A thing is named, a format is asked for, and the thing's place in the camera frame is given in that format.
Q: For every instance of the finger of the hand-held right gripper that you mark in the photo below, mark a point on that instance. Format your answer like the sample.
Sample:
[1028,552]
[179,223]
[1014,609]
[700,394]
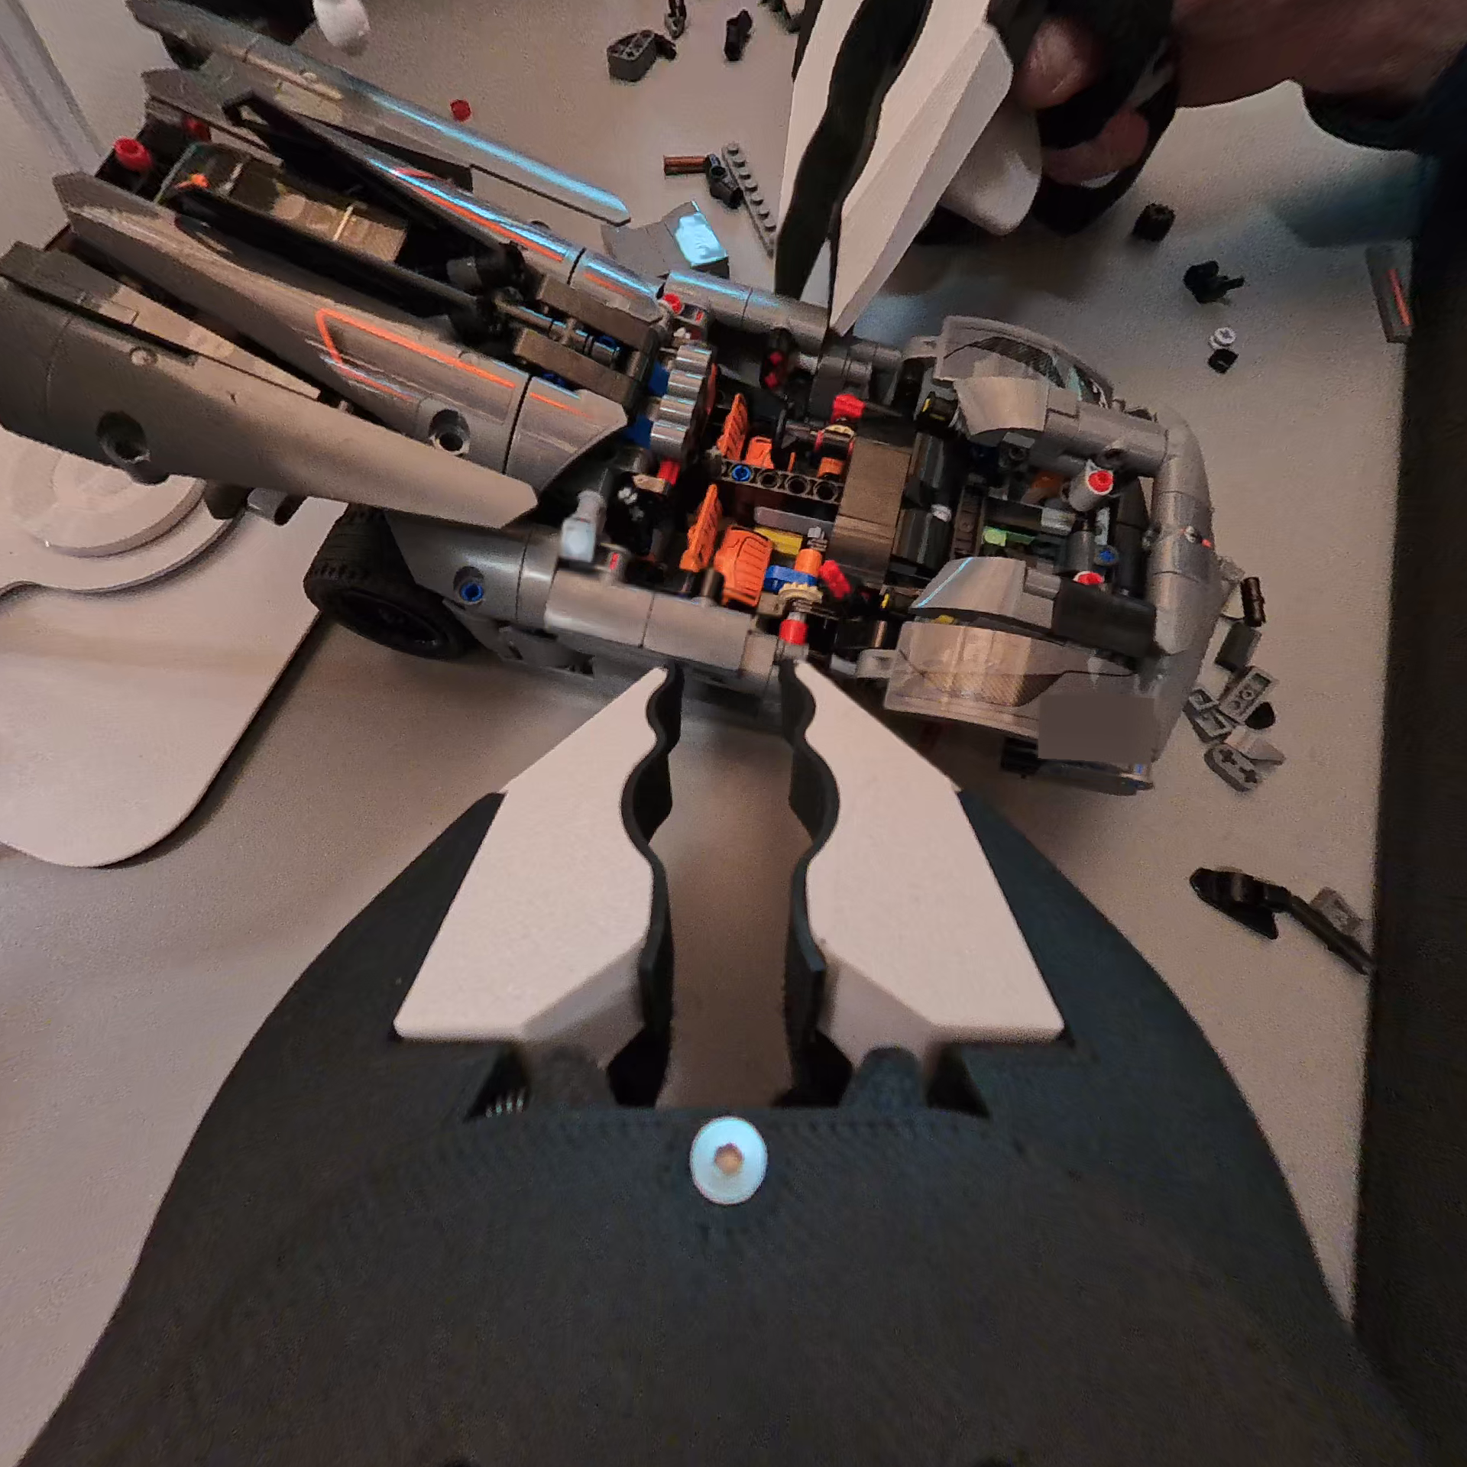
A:
[927,137]
[818,66]

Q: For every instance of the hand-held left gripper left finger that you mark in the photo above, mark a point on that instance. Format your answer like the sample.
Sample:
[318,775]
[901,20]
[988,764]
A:
[531,904]

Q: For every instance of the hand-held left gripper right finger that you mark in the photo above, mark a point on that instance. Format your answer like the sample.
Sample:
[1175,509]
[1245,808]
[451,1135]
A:
[920,904]

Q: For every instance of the grey lego car model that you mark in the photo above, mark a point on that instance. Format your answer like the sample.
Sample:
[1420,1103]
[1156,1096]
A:
[229,397]

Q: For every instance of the person's right forearm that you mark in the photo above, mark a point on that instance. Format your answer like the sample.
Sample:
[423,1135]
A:
[1397,121]

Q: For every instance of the small black lego piece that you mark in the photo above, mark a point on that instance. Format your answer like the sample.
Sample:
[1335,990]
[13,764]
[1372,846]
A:
[734,32]

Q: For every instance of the long grey lego plate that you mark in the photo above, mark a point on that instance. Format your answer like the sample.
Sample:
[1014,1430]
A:
[752,200]

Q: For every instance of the small black lego gear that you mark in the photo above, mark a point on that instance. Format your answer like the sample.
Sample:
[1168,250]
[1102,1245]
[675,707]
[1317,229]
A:
[1156,223]

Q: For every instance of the dark grey lego technic block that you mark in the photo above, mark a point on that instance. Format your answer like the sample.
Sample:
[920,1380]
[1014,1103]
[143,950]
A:
[640,59]

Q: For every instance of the grey lego sloped panel assembly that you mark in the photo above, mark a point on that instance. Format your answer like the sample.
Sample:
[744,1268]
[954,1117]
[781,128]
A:
[655,250]

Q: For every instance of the black lego double connector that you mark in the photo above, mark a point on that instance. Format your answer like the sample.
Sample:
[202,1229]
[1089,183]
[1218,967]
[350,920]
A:
[1241,886]

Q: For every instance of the dark lego wedge slope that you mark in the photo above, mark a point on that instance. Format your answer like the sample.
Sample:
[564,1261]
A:
[1258,920]

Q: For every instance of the grey lego plate with holes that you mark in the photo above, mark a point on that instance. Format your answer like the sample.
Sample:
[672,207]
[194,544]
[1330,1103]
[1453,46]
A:
[1234,764]

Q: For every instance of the dark grey square lego plate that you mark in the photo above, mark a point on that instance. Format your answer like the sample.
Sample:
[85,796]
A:
[1205,710]

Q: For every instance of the small grey lego slope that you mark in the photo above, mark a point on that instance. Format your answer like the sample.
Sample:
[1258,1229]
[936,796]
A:
[1264,752]

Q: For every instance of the light grey lego tile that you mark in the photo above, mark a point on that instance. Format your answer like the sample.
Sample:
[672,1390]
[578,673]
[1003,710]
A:
[1245,687]

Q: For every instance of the dark glossy lego tile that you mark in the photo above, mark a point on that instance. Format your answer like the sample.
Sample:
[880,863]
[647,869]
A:
[1234,648]

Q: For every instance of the dark lego plate red mark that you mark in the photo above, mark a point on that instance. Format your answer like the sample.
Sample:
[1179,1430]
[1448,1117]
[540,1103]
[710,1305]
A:
[1389,288]

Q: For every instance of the short black lego pin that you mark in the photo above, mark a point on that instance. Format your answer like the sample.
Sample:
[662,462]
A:
[1256,596]

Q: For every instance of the person's right hand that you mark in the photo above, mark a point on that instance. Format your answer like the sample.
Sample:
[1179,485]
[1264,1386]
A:
[1281,46]

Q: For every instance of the black dimpled foam mat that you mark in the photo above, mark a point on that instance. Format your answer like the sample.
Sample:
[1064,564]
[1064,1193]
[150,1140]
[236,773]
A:
[1416,800]

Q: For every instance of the small grey lego bracket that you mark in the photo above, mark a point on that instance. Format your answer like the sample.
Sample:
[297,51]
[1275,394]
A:
[1344,908]

